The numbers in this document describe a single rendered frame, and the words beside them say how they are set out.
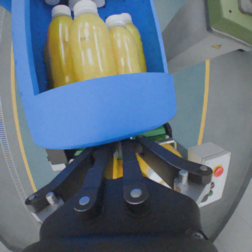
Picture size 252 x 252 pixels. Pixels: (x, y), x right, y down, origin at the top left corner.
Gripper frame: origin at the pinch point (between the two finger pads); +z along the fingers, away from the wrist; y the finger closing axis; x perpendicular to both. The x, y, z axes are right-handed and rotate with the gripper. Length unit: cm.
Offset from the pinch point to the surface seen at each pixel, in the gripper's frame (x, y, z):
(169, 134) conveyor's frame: -12.1, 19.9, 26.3
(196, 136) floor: -61, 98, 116
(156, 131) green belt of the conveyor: -9.5, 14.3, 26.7
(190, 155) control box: -16.2, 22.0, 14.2
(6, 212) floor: -168, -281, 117
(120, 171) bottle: -18.2, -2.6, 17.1
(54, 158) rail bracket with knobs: -8.8, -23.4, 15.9
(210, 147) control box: -14.1, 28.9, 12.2
